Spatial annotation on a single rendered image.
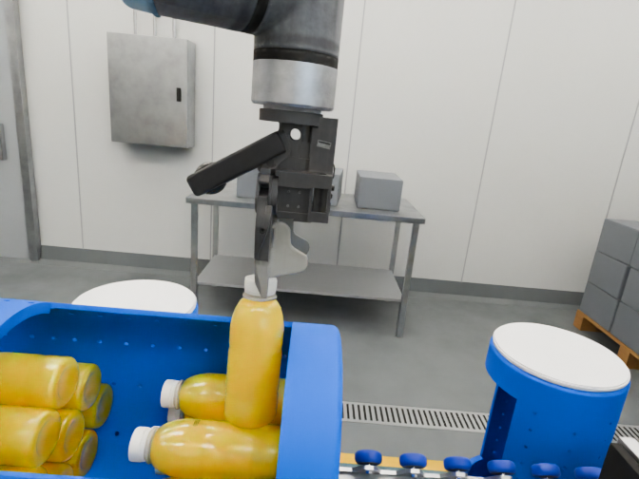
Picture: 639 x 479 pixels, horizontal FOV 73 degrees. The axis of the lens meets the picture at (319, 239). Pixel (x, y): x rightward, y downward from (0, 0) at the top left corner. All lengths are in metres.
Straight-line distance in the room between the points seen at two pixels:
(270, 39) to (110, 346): 0.54
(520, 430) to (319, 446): 0.67
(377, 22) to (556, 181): 2.00
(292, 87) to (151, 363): 0.52
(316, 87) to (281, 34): 0.06
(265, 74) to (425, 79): 3.38
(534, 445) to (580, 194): 3.44
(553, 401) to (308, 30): 0.85
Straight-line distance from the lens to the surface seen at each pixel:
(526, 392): 1.05
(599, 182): 4.43
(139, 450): 0.61
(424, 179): 3.85
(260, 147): 0.48
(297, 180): 0.46
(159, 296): 1.15
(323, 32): 0.46
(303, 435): 0.50
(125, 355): 0.79
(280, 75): 0.45
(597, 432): 1.12
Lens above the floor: 1.50
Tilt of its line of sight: 16 degrees down
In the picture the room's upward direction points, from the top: 5 degrees clockwise
